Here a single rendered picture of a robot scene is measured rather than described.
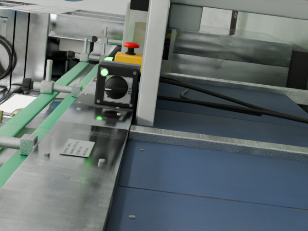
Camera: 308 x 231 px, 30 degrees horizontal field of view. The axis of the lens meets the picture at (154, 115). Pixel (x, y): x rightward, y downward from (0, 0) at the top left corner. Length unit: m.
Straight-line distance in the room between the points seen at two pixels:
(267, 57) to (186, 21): 1.70
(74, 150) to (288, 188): 0.31
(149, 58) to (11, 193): 0.48
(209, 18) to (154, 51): 4.44
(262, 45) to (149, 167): 1.94
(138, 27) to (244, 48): 0.94
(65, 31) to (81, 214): 2.17
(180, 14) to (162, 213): 0.48
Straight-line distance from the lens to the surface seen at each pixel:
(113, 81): 1.09
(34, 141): 0.82
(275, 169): 0.93
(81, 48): 2.83
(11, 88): 2.69
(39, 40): 2.76
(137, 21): 1.88
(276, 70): 2.76
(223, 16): 5.47
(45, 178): 0.69
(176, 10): 1.06
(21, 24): 2.77
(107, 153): 0.81
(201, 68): 2.72
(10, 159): 0.81
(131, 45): 1.41
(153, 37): 1.03
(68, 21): 2.73
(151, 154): 0.91
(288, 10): 1.07
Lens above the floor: 0.73
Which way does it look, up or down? 1 degrees down
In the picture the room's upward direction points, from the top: 83 degrees counter-clockwise
